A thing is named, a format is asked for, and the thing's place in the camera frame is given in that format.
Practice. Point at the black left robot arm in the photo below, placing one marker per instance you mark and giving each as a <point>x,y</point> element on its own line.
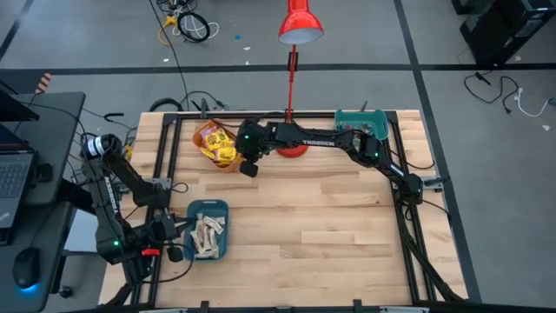
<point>108,195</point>

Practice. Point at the black computer mouse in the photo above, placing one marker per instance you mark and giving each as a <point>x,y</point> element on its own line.
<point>26,266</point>

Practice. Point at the yellow sour candy packet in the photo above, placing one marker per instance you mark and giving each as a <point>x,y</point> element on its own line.
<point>226,153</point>

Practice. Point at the striped hazard marker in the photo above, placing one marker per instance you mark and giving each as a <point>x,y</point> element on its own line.
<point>43,82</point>

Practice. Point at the black side desk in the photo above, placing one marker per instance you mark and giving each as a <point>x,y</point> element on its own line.
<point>56,130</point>

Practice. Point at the orange plastic bin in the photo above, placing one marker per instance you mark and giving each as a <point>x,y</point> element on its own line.
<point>197,138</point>

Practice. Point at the yellow purple-edged candy packet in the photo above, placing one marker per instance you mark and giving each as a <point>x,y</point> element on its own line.
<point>207,152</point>
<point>215,137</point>

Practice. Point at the black laptop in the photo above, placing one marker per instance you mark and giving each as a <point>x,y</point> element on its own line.
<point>13,178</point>

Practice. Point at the grey metal mount plate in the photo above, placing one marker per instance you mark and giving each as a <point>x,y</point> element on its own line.
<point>160,182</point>
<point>434,182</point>

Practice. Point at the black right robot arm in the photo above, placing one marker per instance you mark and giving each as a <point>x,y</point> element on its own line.
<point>317,139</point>

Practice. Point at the black computer tower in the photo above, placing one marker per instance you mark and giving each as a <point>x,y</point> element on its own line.
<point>508,30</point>

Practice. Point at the teal green plastic bin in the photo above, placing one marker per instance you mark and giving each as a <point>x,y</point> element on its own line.
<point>360,116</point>

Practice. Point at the black desk caster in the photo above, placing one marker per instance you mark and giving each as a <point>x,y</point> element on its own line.
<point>65,291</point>

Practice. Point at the dark blue plastic bin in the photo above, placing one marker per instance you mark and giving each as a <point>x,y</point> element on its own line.
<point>191,208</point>

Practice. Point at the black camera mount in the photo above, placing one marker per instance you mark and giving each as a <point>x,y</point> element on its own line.
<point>204,306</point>
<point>357,305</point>

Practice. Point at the red desk lamp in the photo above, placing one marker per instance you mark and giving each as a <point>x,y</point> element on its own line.
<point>299,26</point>

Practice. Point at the white candy bar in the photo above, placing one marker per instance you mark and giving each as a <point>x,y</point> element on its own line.
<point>206,255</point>
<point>212,243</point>
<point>199,235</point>
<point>215,222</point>

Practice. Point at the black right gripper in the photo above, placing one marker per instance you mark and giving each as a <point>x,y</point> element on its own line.
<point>252,143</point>

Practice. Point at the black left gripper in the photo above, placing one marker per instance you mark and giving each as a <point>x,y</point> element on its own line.
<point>165,230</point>

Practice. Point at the small black desk device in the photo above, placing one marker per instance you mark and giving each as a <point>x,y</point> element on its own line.
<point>43,172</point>

